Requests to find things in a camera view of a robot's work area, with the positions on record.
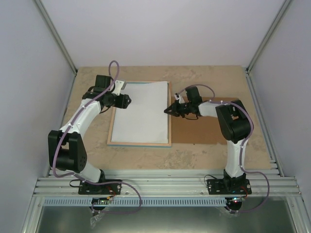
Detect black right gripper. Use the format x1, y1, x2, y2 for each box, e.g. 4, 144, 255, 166
165, 100, 192, 118

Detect sunflower photo print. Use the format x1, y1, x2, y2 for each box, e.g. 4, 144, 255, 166
111, 81, 170, 144

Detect brown cardboard backing board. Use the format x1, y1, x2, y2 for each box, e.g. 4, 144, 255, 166
172, 97, 251, 145

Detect teal wooden picture frame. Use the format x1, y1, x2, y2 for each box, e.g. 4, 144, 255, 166
106, 80, 173, 148

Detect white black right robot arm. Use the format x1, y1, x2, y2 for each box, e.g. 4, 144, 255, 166
164, 85, 254, 195

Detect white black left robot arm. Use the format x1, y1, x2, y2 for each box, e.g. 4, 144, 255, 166
48, 75, 131, 196

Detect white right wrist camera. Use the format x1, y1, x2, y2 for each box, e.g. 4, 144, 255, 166
174, 93, 185, 104

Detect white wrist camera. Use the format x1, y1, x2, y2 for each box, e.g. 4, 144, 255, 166
174, 93, 185, 104
112, 80, 127, 96

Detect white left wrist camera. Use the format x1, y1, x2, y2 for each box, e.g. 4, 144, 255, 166
112, 80, 127, 96

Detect aluminium mounting rail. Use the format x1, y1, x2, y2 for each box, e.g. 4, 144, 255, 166
34, 169, 301, 197

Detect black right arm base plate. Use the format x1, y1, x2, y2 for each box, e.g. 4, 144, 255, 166
206, 179, 252, 195

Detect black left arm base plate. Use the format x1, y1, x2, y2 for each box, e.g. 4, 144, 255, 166
78, 182, 122, 196

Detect left aluminium corner post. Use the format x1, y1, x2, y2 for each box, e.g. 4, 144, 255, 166
33, 0, 78, 76

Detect aluminium corner post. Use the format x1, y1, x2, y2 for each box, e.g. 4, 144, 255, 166
245, 0, 293, 75
33, 0, 78, 76

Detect light blue slotted cable duct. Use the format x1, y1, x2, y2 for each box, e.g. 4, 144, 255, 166
43, 197, 226, 207

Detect right aluminium corner post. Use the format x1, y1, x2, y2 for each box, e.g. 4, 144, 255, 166
245, 0, 293, 75

